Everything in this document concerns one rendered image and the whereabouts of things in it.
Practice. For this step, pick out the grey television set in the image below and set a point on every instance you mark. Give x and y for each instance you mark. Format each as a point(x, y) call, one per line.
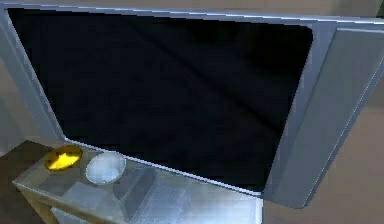
point(166, 93)

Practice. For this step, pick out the grey metal tv stand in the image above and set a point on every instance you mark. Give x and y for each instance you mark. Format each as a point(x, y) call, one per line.
point(186, 206)

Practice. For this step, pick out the white bowl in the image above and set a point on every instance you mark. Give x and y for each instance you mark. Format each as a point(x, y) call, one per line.
point(106, 168)

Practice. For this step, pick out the yellow bowl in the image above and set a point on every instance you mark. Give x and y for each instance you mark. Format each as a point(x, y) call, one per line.
point(63, 158)

